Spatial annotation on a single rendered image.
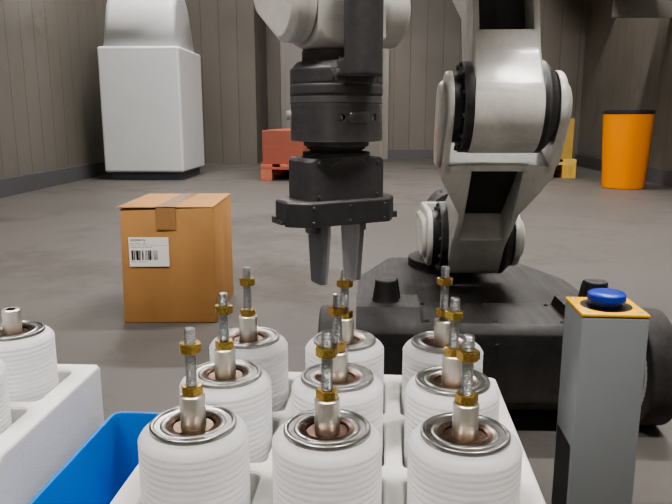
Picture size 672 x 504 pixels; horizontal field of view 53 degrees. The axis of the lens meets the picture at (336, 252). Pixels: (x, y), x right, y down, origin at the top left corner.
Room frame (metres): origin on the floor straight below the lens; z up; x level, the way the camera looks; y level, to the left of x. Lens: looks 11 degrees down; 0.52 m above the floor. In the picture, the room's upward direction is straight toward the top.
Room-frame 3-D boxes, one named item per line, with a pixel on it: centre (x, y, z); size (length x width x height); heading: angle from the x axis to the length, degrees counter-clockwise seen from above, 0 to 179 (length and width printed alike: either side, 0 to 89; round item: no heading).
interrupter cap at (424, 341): (0.76, -0.13, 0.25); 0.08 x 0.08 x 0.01
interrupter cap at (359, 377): (0.65, 0.00, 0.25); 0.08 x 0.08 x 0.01
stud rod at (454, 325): (0.64, -0.12, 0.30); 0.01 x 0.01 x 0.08
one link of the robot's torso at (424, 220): (1.37, -0.27, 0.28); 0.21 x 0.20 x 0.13; 178
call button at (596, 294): (0.71, -0.30, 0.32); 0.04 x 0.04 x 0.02
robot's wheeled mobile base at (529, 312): (1.34, -0.27, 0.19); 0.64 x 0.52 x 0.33; 178
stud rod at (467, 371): (0.53, -0.11, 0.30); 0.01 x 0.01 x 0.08
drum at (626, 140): (5.02, -2.16, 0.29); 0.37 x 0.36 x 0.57; 178
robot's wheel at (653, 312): (1.09, -0.53, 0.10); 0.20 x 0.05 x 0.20; 178
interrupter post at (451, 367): (0.64, -0.12, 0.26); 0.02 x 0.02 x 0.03
